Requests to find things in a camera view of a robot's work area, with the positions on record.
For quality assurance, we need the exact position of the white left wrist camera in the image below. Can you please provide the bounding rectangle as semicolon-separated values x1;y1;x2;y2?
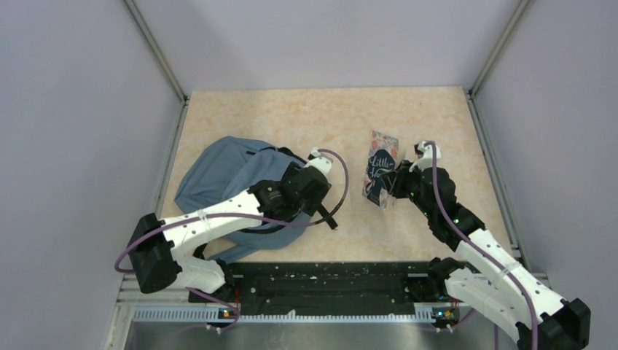
305;147;332;176

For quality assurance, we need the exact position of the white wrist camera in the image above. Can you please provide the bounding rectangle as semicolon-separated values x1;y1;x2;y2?
305;147;332;176
409;140;442;173

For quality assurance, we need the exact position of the blue grey backpack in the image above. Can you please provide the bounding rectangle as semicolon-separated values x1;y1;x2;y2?
174;136;307;263

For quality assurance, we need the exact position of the aluminium front rail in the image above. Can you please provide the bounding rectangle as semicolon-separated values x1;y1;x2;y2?
117;273;465;325

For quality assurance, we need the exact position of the metal frame rail left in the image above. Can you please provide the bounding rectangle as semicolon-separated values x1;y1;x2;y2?
103;0;189;350

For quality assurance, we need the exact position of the metal frame rail right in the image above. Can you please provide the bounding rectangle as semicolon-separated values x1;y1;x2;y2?
466;0;571;350

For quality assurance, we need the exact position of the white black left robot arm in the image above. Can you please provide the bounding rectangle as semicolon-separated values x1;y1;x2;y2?
125;156;332;302

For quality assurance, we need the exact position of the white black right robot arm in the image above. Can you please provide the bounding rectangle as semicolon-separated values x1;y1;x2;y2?
381;161;591;349

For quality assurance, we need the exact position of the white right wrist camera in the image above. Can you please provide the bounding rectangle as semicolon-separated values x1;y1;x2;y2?
409;140;442;173

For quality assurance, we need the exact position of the metal frame rail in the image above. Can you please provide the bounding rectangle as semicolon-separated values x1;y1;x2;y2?
103;0;189;350
466;0;571;350

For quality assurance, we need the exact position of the floral patterned small item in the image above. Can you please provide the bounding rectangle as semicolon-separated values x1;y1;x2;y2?
362;131;401;209

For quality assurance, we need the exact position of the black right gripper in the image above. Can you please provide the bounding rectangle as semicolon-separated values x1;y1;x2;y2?
382;160;436;219

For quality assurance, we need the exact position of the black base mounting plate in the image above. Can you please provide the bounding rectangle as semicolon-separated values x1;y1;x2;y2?
213;260;455;316

